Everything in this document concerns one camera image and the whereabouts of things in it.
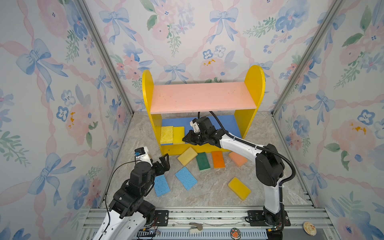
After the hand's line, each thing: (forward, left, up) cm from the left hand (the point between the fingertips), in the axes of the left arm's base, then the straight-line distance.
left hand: (161, 156), depth 71 cm
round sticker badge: (-28, -35, -22) cm, 50 cm away
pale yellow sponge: (+11, -11, -21) cm, 27 cm away
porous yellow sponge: (+18, +1, -7) cm, 20 cm away
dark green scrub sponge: (+8, -21, -22) cm, 31 cm away
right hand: (+15, -8, -6) cm, 18 cm away
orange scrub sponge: (+9, -31, -21) cm, 38 cm away
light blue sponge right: (-2, -11, -21) cm, 24 cm away
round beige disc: (-26, -72, -22) cm, 79 cm away
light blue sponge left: (-7, +3, -21) cm, 22 cm away
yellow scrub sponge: (+18, -6, -7) cm, 20 cm away
